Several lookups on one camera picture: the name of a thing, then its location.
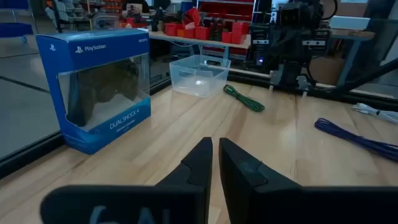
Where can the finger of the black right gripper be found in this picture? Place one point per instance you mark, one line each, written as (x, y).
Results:
(260, 34)
(315, 49)

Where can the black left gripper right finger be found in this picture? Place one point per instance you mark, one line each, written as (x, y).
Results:
(248, 193)

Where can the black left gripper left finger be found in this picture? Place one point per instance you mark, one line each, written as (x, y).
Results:
(186, 199)

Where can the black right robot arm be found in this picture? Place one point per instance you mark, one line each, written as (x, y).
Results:
(290, 74)

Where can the red storage bin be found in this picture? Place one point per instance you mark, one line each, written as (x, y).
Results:
(227, 37)
(240, 31)
(171, 29)
(202, 33)

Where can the grey metal-legged table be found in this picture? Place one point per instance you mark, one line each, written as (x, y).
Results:
(351, 35)

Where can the red shelf rack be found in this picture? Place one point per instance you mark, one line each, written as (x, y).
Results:
(227, 9)

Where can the white flat box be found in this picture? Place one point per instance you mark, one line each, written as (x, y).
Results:
(348, 23)

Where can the wooden workbench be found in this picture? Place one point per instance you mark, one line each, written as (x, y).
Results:
(199, 41)

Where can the red crumpled bag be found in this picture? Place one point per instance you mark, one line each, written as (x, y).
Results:
(193, 17)

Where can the orange storage bin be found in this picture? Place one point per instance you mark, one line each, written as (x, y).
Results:
(186, 33)

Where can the clear plastic bin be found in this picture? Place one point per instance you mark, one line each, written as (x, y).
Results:
(199, 84)

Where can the blue PlayStation controller box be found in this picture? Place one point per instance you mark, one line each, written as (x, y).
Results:
(102, 46)

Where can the blue chair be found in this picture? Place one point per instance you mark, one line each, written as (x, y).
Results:
(14, 29)

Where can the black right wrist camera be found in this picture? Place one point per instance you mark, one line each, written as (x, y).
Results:
(293, 14)

